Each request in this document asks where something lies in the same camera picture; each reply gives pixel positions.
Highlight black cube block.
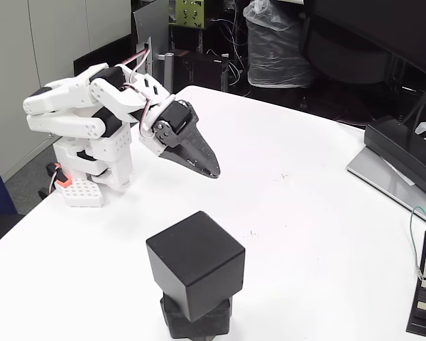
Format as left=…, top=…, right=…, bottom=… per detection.
left=159, top=294, right=234, bottom=338
left=170, top=328, right=217, bottom=341
left=146, top=211, right=246, bottom=323

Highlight black equipment box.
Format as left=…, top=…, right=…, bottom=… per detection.
left=173, top=49, right=230, bottom=92

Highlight silver computer tower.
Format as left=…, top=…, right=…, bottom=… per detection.
left=133, top=0, right=170, bottom=85

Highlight green perforated board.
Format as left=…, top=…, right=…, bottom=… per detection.
left=175, top=0, right=206, bottom=28

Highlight bin with clear plastic bag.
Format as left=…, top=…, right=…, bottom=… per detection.
left=243, top=0, right=313, bottom=89

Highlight grey metal cabinet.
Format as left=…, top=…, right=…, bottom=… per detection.
left=0, top=0, right=132, bottom=182

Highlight silver monitor stand base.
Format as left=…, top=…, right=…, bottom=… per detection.
left=346, top=145, right=426, bottom=228

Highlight black computer monitor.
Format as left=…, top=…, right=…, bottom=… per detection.
left=305, top=0, right=426, bottom=150

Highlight grey metal post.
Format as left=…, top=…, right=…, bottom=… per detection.
left=164, top=52, right=175, bottom=95

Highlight tangled thin wires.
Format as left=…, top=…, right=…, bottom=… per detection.
left=209, top=17, right=251, bottom=86

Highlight orange clip with cables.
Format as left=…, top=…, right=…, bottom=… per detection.
left=45, top=162, right=72, bottom=189

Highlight green cable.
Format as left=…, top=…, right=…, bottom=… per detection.
left=409, top=205, right=426, bottom=280

